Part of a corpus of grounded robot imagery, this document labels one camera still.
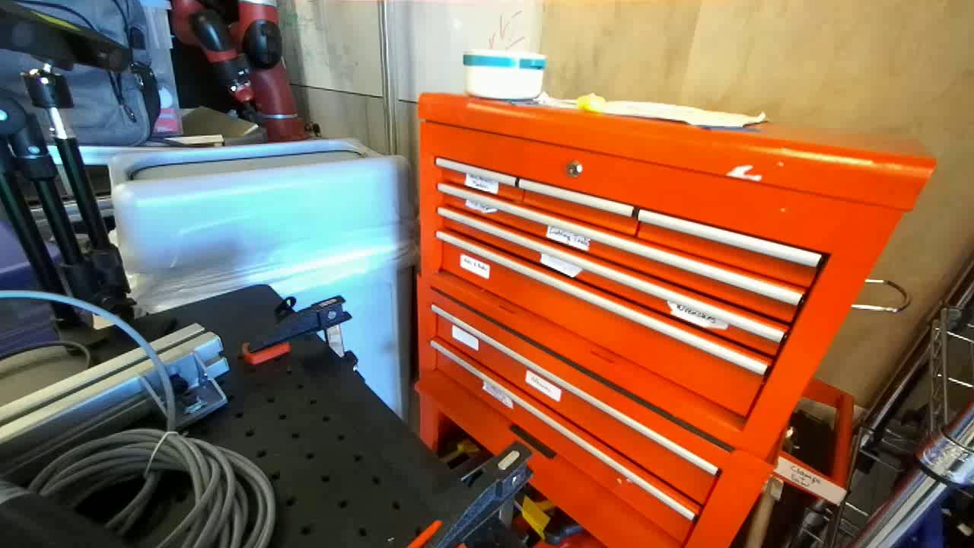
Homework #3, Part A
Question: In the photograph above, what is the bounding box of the yellow tool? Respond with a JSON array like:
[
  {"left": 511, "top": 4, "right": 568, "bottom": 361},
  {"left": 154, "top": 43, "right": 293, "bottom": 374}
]
[{"left": 515, "top": 492, "right": 557, "bottom": 543}]

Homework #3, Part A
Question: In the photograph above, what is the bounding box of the black clamp with orange handle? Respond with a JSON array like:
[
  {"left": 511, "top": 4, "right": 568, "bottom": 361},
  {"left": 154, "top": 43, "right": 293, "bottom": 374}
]
[
  {"left": 236, "top": 292, "right": 360, "bottom": 371},
  {"left": 404, "top": 442, "right": 535, "bottom": 548}
]

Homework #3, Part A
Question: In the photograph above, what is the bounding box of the grey coiled cable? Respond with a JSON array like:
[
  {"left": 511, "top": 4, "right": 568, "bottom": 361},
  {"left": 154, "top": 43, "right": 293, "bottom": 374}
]
[{"left": 0, "top": 285, "right": 279, "bottom": 548}]

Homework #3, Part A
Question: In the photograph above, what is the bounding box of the metal wire shelf rack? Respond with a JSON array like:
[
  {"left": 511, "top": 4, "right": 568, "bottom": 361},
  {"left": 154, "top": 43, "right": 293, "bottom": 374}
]
[{"left": 848, "top": 259, "right": 974, "bottom": 548}]

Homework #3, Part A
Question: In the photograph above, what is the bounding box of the orange metal tool chest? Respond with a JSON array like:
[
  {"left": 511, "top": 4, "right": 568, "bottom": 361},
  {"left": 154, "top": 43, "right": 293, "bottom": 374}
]
[{"left": 415, "top": 92, "right": 937, "bottom": 461}]

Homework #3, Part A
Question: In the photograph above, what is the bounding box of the aluminium extrusion rail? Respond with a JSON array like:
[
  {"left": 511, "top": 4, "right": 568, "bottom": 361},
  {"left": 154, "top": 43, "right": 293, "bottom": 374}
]
[{"left": 0, "top": 320, "right": 227, "bottom": 454}]

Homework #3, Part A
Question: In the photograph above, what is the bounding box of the metal corner bracket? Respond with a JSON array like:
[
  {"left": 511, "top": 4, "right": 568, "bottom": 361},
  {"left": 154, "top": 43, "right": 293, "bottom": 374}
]
[{"left": 164, "top": 353, "right": 230, "bottom": 425}]

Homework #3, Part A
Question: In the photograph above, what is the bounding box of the chrome side handle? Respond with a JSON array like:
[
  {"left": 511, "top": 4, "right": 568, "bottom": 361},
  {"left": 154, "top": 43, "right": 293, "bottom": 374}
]
[{"left": 848, "top": 276, "right": 913, "bottom": 318}]

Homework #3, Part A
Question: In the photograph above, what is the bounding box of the translucent white plastic bin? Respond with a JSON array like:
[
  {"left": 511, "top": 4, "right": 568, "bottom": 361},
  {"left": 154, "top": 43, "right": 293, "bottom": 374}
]
[{"left": 105, "top": 136, "right": 415, "bottom": 419}]

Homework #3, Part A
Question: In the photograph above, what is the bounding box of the orange roller cabinet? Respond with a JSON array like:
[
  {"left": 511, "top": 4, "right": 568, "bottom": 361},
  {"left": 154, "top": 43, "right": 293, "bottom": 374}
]
[{"left": 415, "top": 285, "right": 859, "bottom": 548}]

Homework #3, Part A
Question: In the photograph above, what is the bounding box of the white label tag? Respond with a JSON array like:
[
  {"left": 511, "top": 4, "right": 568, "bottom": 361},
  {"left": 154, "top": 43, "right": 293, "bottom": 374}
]
[{"left": 772, "top": 454, "right": 851, "bottom": 507}]

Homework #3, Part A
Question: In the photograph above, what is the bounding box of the white teal-striped round container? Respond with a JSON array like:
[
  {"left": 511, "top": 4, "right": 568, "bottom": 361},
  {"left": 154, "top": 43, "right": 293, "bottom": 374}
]
[{"left": 461, "top": 50, "right": 550, "bottom": 104}]

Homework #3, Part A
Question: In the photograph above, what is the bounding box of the black camera tripod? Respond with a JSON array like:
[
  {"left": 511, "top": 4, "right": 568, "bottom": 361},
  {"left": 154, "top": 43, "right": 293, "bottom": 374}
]
[{"left": 0, "top": 0, "right": 137, "bottom": 320}]

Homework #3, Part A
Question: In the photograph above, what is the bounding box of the white paper sheet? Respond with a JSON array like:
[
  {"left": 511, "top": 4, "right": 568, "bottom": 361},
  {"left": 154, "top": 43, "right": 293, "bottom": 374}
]
[{"left": 535, "top": 92, "right": 769, "bottom": 132}]

